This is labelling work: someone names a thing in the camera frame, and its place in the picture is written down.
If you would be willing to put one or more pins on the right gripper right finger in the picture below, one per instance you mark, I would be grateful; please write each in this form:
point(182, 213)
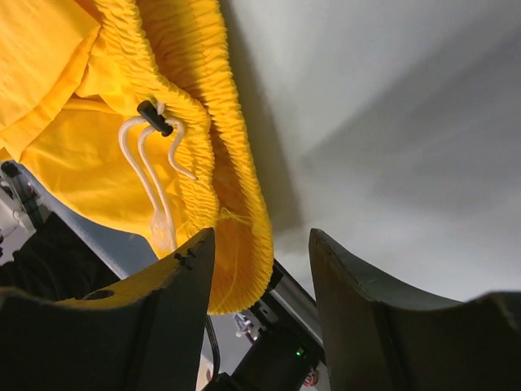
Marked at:
point(380, 333)

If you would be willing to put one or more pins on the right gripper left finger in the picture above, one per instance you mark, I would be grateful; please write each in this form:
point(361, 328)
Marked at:
point(144, 332)

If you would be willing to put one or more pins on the yellow shorts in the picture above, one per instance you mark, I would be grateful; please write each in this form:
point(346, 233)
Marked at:
point(127, 113)

